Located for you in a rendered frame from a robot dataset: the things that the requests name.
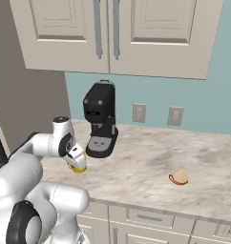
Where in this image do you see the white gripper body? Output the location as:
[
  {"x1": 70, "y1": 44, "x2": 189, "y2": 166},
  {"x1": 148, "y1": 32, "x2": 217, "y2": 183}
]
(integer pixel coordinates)
[{"x1": 67, "y1": 144, "x2": 88, "y2": 169}]

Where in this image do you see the yellow round object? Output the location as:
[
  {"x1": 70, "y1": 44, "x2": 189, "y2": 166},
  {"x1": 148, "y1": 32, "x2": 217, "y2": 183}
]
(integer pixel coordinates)
[{"x1": 67, "y1": 161, "x2": 89, "y2": 174}]

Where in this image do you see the black coffee machine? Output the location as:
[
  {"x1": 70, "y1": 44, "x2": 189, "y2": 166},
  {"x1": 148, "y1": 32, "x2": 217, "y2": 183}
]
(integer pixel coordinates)
[{"x1": 82, "y1": 79, "x2": 119, "y2": 159}]

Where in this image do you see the beige drawer front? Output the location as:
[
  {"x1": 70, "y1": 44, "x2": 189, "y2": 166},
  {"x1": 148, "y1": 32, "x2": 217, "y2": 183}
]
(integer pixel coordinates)
[
  {"x1": 191, "y1": 218, "x2": 231, "y2": 243},
  {"x1": 86, "y1": 201, "x2": 110, "y2": 221},
  {"x1": 126, "y1": 206, "x2": 177, "y2": 230}
]

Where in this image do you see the beige base cupboard door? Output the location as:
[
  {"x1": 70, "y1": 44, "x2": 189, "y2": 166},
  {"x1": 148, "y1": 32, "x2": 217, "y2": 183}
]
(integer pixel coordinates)
[
  {"x1": 75, "y1": 214, "x2": 111, "y2": 244},
  {"x1": 109, "y1": 221, "x2": 192, "y2": 244}
]

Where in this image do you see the grey wall outlet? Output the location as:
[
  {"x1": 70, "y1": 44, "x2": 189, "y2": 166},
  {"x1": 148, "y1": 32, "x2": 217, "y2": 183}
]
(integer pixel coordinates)
[
  {"x1": 166, "y1": 106, "x2": 185, "y2": 127},
  {"x1": 132, "y1": 102, "x2": 147, "y2": 124}
]

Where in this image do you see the grey base cupboard handle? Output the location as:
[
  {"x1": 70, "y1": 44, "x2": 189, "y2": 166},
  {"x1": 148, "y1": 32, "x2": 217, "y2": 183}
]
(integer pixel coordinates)
[{"x1": 112, "y1": 227, "x2": 119, "y2": 244}]

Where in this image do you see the beige wall cupboard door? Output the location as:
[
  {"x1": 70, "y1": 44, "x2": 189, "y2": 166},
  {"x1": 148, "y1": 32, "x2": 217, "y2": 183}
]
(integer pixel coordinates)
[
  {"x1": 108, "y1": 0, "x2": 225, "y2": 80},
  {"x1": 9, "y1": 0, "x2": 111, "y2": 74}
]

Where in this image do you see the grey cupboard door handle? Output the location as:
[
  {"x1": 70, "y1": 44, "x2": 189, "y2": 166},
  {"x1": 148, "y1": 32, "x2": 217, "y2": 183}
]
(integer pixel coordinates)
[
  {"x1": 112, "y1": 0, "x2": 121, "y2": 61},
  {"x1": 93, "y1": 0, "x2": 104, "y2": 61}
]

